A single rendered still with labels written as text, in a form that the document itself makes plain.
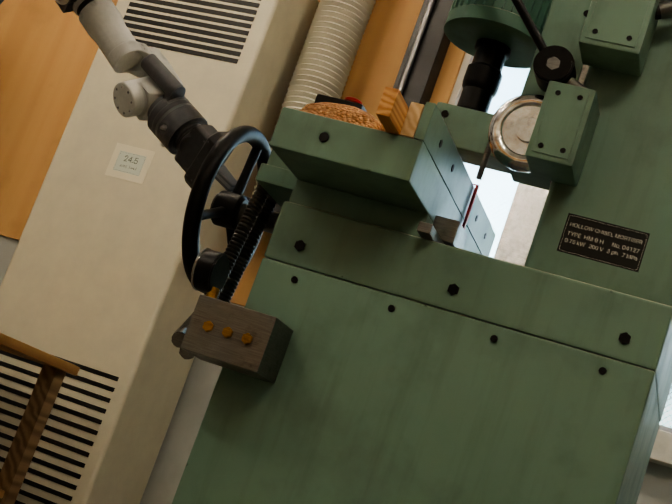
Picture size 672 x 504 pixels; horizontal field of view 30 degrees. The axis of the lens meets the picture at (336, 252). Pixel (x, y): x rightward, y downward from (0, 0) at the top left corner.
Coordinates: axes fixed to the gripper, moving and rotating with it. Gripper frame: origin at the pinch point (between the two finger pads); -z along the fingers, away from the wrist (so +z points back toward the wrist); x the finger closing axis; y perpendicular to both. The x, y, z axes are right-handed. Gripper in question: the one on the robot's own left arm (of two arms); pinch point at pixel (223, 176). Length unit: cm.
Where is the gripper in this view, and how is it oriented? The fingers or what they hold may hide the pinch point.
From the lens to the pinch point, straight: 223.8
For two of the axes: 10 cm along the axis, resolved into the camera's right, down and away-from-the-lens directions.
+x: 5.4, -7.2, -4.4
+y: 5.7, -0.7, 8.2
